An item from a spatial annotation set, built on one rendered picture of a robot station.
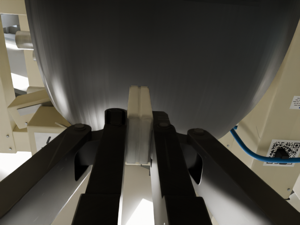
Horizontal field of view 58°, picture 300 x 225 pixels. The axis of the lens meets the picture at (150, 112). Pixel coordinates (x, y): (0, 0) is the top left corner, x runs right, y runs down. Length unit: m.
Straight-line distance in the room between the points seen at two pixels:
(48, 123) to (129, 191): 4.25
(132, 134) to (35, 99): 0.92
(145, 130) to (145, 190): 5.01
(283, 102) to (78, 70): 0.44
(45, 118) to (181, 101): 0.70
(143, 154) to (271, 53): 0.21
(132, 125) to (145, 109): 0.02
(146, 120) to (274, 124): 0.51
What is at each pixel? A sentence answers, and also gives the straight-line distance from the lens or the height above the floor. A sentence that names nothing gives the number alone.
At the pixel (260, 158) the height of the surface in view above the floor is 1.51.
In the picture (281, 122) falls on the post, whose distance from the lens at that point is 0.64.
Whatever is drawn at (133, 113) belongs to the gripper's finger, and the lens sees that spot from 0.16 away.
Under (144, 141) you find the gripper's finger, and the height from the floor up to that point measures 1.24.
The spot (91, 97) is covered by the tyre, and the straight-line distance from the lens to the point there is 0.32.
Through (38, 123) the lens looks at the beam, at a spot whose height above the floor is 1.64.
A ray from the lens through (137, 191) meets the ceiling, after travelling 5.13.
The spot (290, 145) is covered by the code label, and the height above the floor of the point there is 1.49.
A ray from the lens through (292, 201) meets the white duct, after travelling 1.39.
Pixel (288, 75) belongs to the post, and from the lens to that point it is 0.60.
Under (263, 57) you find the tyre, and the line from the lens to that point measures 0.32.
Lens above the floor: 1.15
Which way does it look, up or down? 29 degrees up
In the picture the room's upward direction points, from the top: 175 degrees counter-clockwise
